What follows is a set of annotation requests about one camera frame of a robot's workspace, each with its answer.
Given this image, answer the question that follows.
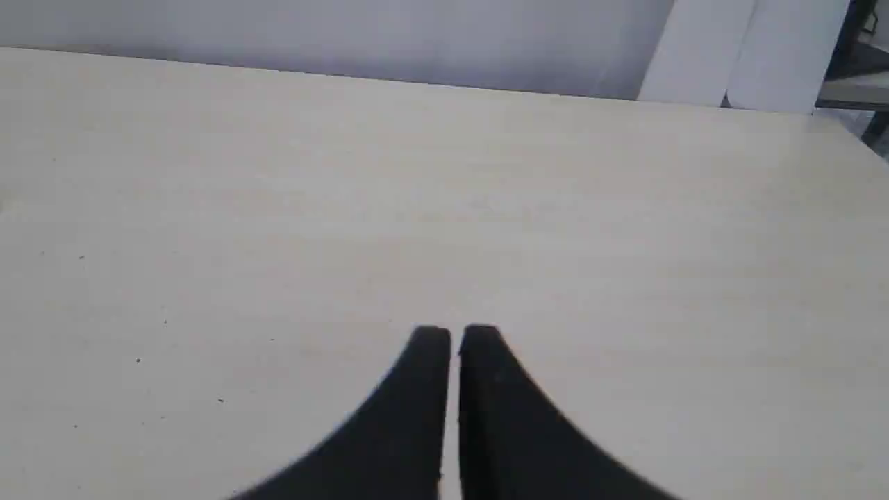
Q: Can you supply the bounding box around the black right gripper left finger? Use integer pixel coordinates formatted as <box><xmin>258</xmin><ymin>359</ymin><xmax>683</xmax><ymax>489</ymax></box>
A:
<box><xmin>240</xmin><ymin>326</ymin><xmax>451</xmax><ymax>499</ymax></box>

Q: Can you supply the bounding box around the dark metal shelf frame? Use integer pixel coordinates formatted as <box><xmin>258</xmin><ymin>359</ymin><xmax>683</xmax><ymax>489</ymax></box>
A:
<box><xmin>815</xmin><ymin>1</ymin><xmax>888</xmax><ymax>149</ymax></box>

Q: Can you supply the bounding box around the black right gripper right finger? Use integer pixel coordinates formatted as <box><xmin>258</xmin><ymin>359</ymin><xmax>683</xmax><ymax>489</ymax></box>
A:
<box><xmin>458</xmin><ymin>324</ymin><xmax>670</xmax><ymax>499</ymax></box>

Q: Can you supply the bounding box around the white panel board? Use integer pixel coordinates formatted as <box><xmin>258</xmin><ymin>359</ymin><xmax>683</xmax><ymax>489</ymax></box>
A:
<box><xmin>638</xmin><ymin>1</ymin><xmax>849</xmax><ymax>115</ymax></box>

